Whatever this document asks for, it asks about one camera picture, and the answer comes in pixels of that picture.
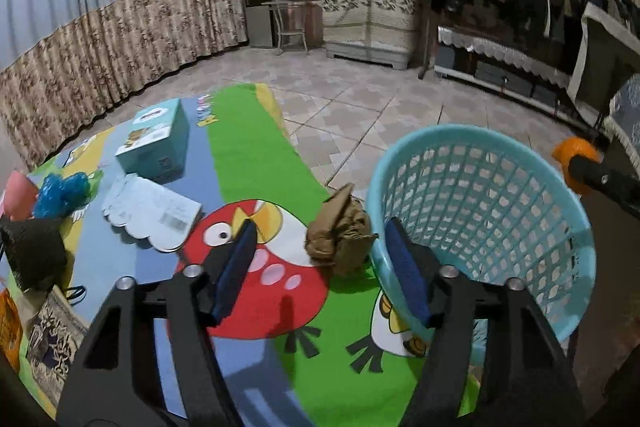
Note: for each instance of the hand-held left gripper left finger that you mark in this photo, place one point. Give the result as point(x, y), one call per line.
point(235, 267)

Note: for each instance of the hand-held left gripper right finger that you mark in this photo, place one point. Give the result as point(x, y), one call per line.
point(407, 267)

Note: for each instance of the white scalloped card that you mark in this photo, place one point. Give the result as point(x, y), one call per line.
point(150, 207)

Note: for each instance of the teal plastic basket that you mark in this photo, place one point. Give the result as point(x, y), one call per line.
point(475, 187)

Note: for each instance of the items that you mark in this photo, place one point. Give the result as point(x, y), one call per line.
point(50, 342)

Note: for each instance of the black textured pouch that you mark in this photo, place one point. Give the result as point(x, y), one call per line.
point(32, 252)

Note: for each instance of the orange packet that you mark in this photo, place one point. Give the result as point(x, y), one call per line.
point(9, 327)

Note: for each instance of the blue fringed lace cloth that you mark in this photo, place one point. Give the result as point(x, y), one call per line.
point(627, 117)

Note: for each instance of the crumpled tan cloth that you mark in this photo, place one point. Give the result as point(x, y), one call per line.
point(335, 232)

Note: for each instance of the brown wooden furniture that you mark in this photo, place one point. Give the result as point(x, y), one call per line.
point(610, 282)

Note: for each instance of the dark chair beige trim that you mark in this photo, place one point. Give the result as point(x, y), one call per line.
point(605, 57)

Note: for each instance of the cartoon bird play mat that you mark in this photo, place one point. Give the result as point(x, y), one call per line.
point(250, 132)

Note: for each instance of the teal cardboard box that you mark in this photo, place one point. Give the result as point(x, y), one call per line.
point(150, 147)

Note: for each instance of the low grey cabinet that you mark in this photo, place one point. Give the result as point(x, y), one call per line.
point(490, 74)

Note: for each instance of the white lace cloth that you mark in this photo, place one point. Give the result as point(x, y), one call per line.
point(500, 49)

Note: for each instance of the blue plastic bag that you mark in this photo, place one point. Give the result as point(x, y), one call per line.
point(55, 197)

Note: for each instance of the pink paper item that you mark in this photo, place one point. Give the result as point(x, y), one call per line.
point(17, 194)

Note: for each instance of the cloth-covered cabinet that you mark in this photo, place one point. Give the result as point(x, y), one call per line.
point(370, 17)

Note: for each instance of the grey water dispenser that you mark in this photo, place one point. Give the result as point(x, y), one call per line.
point(260, 7)

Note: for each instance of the blue and floral curtain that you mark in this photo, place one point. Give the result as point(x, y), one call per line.
point(100, 32)

